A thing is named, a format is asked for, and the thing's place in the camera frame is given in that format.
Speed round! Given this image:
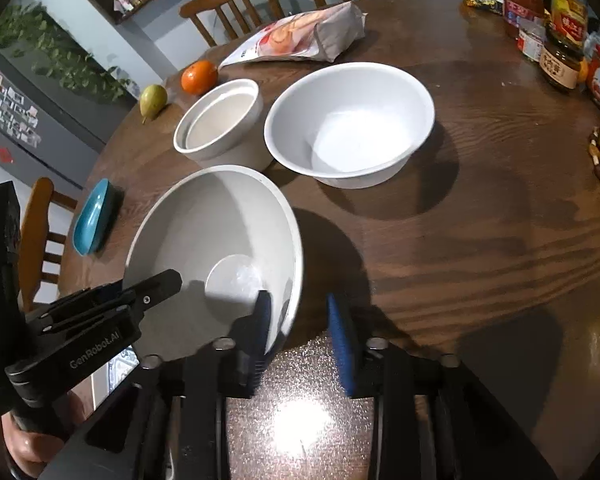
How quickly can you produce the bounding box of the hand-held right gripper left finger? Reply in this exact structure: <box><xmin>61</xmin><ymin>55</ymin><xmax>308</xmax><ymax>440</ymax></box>
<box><xmin>40</xmin><ymin>290</ymin><xmax>273</xmax><ymax>480</ymax></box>

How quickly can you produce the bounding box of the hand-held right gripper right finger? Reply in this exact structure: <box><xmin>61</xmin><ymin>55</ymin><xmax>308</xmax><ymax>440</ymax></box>
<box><xmin>327</xmin><ymin>294</ymin><xmax>551</xmax><ymax>480</ymax></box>

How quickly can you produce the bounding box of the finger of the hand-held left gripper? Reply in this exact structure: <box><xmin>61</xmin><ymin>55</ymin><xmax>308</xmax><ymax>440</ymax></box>
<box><xmin>25</xmin><ymin>284</ymin><xmax>127</xmax><ymax>333</ymax></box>
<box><xmin>122</xmin><ymin>269</ymin><xmax>183</xmax><ymax>313</ymax></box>

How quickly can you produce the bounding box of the large shallow white bowl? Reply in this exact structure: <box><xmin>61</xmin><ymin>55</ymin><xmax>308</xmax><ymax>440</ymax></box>
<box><xmin>124</xmin><ymin>165</ymin><xmax>304</xmax><ymax>362</ymax></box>

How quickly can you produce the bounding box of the white plate with blue pattern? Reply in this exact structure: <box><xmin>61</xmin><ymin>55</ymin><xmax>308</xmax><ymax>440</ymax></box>
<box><xmin>107</xmin><ymin>347</ymin><xmax>141</xmax><ymax>397</ymax></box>

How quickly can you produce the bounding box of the blue oval dish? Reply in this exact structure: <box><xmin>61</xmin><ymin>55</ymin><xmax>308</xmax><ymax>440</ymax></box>
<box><xmin>72</xmin><ymin>178</ymin><xmax>124</xmax><ymax>255</ymax></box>

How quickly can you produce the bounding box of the small straight-sided white bowl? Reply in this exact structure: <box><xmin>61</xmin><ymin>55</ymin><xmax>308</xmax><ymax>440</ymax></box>
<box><xmin>173</xmin><ymin>78</ymin><xmax>264</xmax><ymax>165</ymax></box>

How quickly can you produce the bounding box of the medium round white bowl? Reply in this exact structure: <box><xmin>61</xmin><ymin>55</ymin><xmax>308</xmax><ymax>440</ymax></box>
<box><xmin>264</xmin><ymin>62</ymin><xmax>436</xmax><ymax>190</ymax></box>

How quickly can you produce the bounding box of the person's left hand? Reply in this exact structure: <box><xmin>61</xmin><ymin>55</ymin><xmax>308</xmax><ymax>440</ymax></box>
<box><xmin>2</xmin><ymin>390</ymin><xmax>86</xmax><ymax>478</ymax></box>

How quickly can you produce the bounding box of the green pear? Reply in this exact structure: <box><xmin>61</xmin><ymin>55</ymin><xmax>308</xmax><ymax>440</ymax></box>
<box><xmin>138</xmin><ymin>84</ymin><xmax>169</xmax><ymax>125</ymax></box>

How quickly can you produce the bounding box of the grey fridge with magnets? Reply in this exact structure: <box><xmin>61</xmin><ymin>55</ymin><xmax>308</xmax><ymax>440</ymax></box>
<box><xmin>0</xmin><ymin>47</ymin><xmax>108</xmax><ymax>188</ymax></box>

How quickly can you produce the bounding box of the green trailing plant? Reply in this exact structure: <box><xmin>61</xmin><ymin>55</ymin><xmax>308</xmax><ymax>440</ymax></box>
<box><xmin>0</xmin><ymin>4</ymin><xmax>133</xmax><ymax>107</ymax></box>

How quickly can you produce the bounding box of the white snack bag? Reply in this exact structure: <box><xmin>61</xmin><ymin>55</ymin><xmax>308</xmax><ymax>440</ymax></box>
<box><xmin>218</xmin><ymin>1</ymin><xmax>367</xmax><ymax>69</ymax></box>

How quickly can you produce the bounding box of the dark sauce jar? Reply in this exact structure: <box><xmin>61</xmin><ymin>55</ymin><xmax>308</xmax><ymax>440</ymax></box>
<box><xmin>536</xmin><ymin>35</ymin><xmax>584</xmax><ymax>94</ymax></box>

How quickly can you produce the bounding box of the small white-label jar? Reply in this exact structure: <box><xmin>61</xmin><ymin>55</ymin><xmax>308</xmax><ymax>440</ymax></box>
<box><xmin>517</xmin><ymin>24</ymin><xmax>549</xmax><ymax>62</ymax></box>

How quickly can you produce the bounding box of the vinegar bottle with yellow label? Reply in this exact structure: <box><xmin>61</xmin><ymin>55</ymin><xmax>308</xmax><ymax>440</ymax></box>
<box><xmin>549</xmin><ymin>0</ymin><xmax>590</xmax><ymax>43</ymax></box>

